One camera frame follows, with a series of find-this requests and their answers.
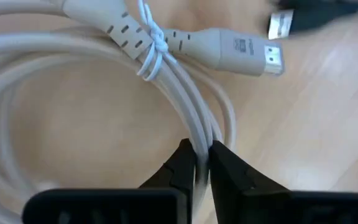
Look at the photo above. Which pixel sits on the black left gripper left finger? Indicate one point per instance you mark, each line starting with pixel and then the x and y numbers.
pixel 172 174

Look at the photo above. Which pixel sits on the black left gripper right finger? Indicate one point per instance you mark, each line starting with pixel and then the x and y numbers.
pixel 235 186

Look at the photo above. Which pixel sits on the white twist tie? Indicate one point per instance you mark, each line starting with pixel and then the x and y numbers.
pixel 158 43

